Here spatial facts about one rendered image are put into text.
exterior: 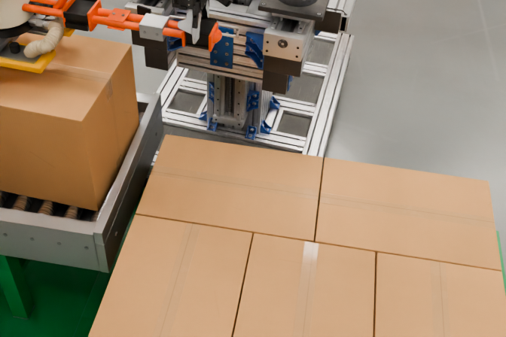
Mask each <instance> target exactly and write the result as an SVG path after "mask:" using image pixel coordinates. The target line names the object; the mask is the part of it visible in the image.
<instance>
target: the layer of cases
mask: <svg viewBox="0 0 506 337"><path fill-rule="evenodd" d="M322 163H323V157H321V156H311V155H306V154H301V153H291V152H285V151H280V150H270V149H264V148H259V147H249V146H244V145H238V144H228V143H223V142H217V141H207V140H202V139H197V138H187V137H181V136H176V135H165V137H164V139H163V143H162V145H161V147H160V151H159V153H158V155H157V158H156V161H155V163H154V166H153V168H152V171H151V174H150V176H149V179H148V182H147V184H146V187H145V190H144V192H143V194H142V197H141V200H140V202H139V206H138V208H137V210H136V215H135V216H134V218H133V221H132V223H131V226H130V229H129V232H128V233H127V236H126V239H125V242H124V243H123V247H122V249H121V252H120V255H119V257H118V259H117V262H116V265H115V267H114V271H113V272H112V275H111V278H110V281H109V282H108V286H107V288H106V291H105V294H104V296H103V298H102V302H101V304H100V306H99V310H98V312H97V314H96V317H95V320H94V322H93V325H92V328H91V330H90V333H89V335H88V337H506V296H505V291H504V281H503V276H502V272H501V260H500V255H499V250H498V240H497V235H496V229H495V220H494V214H493V209H492V200H491V194H490V188H489V182H488V181H483V180H478V179H473V178H463V177H457V176H452V175H442V174H436V173H431V172H421V171H416V170H410V169H405V168H395V167H389V166H384V165H374V164H368V163H363V162H353V161H348V160H342V159H332V158H327V157H325V158H324V163H323V168H322Z"/></svg>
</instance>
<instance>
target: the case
mask: <svg viewBox="0 0 506 337"><path fill-rule="evenodd" d="M44 37H45V36H43V35H36V34H31V33H27V32H26V33H24V34H22V35H21V36H20V37H19V38H18V39H17V40H16V41H15V42H17V43H21V44H29V43H31V42H32V41H38V40H43V38H44ZM54 50H55V51H56V55H55V57H54V58H53V59H52V60H51V61H50V63H49V64H48V66H47V67H46V68H45V70H43V72H42V73H40V74H39V73H35V72H31V71H24V70H19V69H15V68H8V67H3V66H0V190H1V191H5V192H9V193H16V194H19V195H23V196H29V197H33V198H37V199H43V200H47V201H51V202H58V203H61V204H65V205H71V206H75V207H79V208H86V209H90V210H93V211H99V209H100V208H101V206H102V203H103V202H104V200H105V197H106V196H107V195H108V192H109V190H110V189H111V186H112V185H113V183H114V181H115V179H116V177H117V175H118V173H119V171H120V168H121V166H122V164H123V161H124V159H125V157H126V155H127V152H128V150H129V148H130V145H131V144H132V141H133V139H134V136H135V134H136V131H137V129H138V127H139V112H138V104H137V96H136V82H135V75H134V67H133V52H132V45H131V44H125V43H120V42H115V41H107V40H102V39H98V38H91V37H86V36H81V35H73V34H72V35H71V36H70V37H66V36H63V37H62V38H61V40H60V42H59V43H58V45H57V46H56V47H55V48H54Z"/></svg>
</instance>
